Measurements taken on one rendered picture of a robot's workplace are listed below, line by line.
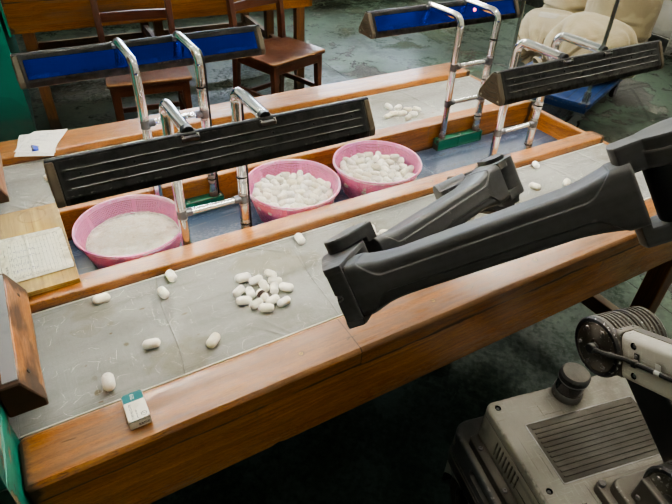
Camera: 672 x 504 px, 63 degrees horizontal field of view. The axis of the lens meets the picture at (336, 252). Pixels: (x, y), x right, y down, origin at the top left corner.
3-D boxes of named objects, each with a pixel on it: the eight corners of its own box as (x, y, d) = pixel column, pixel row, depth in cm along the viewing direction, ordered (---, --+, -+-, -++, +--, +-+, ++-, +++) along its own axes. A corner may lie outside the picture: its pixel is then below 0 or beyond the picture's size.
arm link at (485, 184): (375, 316, 69) (340, 239, 67) (347, 318, 73) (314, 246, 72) (534, 197, 95) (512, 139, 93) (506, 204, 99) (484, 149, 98)
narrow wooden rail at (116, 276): (594, 165, 189) (605, 136, 183) (17, 351, 115) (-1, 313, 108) (582, 158, 193) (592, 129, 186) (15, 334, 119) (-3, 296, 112)
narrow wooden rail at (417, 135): (526, 128, 211) (533, 100, 204) (4, 264, 137) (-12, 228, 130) (516, 122, 215) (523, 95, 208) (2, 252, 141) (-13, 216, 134)
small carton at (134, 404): (152, 422, 90) (150, 414, 89) (130, 430, 89) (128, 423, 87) (143, 395, 94) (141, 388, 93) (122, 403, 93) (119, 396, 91)
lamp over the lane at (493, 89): (662, 69, 154) (673, 43, 150) (499, 107, 129) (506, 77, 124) (638, 60, 160) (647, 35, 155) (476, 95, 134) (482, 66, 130)
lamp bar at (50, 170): (376, 136, 115) (379, 103, 110) (57, 210, 89) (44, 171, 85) (356, 121, 120) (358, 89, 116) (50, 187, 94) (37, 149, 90)
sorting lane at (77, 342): (683, 189, 165) (686, 183, 164) (23, 445, 91) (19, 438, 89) (601, 148, 185) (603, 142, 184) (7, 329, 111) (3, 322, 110)
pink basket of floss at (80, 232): (210, 235, 146) (206, 205, 140) (154, 299, 126) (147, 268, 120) (123, 215, 152) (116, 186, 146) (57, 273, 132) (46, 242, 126)
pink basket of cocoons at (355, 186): (435, 198, 165) (440, 170, 159) (360, 220, 154) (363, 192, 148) (386, 159, 183) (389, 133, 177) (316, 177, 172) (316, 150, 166)
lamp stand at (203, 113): (225, 206, 157) (208, 49, 130) (156, 224, 149) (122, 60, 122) (203, 176, 170) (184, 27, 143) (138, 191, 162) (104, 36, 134)
